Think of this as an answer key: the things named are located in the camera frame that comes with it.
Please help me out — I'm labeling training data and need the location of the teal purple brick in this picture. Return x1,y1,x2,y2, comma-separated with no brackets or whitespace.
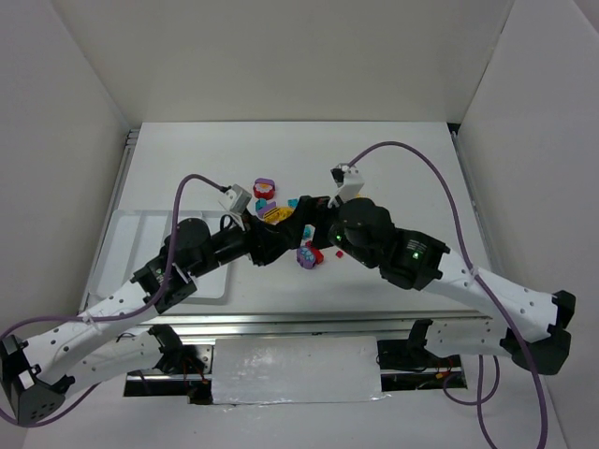
255,198,277,219

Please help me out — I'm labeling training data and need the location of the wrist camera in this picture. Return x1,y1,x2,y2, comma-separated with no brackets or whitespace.
328,164,364,209
218,184,252,227

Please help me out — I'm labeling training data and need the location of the red long brick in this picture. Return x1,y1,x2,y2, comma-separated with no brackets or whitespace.
311,247,324,265

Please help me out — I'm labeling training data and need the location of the white divided tray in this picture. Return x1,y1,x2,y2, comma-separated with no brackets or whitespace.
86,209,237,305

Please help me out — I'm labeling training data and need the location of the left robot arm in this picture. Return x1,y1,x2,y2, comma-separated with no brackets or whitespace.
1,215,304,427

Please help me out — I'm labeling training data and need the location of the purple paw brick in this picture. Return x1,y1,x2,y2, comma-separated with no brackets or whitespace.
296,245,316,269

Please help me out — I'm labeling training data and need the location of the yellow striped brick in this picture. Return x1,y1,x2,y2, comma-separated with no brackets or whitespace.
262,207,294,225

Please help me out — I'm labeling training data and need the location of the purple red flower brick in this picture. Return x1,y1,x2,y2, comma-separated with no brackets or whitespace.
253,178,276,200

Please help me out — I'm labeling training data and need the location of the yellow teal small brick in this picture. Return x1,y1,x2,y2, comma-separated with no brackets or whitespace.
302,224,314,240

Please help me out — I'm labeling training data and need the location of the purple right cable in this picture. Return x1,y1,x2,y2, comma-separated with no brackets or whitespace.
348,140,548,449

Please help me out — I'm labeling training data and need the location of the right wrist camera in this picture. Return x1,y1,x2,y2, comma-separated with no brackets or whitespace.
328,164,364,209

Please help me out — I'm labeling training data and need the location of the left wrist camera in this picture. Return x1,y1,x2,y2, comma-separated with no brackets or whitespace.
218,184,252,227

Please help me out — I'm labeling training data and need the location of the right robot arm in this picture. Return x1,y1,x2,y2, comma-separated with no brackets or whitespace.
275,196,577,375

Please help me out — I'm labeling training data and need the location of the aluminium frame rail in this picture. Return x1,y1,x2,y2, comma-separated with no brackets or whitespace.
126,311,489,339

